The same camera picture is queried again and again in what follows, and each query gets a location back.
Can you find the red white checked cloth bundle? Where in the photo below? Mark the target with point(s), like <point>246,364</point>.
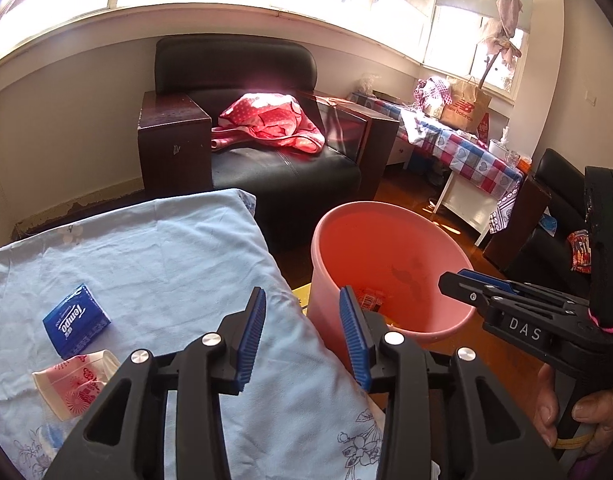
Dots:
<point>431,92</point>

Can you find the brown paper bag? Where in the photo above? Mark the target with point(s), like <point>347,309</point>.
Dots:
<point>464,105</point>

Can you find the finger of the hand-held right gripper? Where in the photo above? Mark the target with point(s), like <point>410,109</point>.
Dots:
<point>461,287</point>
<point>489,279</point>

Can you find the red snack packet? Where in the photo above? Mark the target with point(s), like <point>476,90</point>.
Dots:
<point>578,252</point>

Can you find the white side table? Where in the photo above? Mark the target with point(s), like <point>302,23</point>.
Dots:
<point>466,200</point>

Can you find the blue red checked tablecloth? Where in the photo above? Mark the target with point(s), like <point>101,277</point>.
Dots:
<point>466,152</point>

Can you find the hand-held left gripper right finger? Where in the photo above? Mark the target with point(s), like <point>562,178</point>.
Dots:
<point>354,340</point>

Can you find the pink plastic bin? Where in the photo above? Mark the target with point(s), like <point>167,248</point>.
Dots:
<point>386,240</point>

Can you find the cloth wrapped dry plant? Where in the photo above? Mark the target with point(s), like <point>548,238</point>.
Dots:
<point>506,25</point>

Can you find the dark leather chair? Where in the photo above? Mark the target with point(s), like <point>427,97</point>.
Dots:
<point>561,180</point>

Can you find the orange snack wrapper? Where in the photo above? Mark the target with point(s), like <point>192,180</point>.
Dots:
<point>371,300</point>

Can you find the light blue floral cloth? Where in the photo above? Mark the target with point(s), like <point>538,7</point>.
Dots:
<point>161,260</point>

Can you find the person's right forearm purple sleeve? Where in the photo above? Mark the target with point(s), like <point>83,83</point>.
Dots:
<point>583,467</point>

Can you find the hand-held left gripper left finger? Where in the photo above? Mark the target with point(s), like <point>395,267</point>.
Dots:
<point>251,332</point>

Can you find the black leather armchair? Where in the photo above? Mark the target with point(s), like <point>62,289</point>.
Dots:
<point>276,180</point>

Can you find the red dotted cloth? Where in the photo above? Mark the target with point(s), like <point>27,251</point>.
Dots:
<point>271,120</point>

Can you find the blue tissue pack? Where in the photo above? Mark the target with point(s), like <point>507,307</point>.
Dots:
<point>76,322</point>

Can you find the crushed pink paper cup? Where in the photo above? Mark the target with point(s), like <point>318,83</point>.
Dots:
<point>71,385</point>

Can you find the white wall socket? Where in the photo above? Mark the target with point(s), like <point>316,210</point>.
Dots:
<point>589,98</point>

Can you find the person's right hand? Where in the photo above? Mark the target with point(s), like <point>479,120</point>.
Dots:
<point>546,405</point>

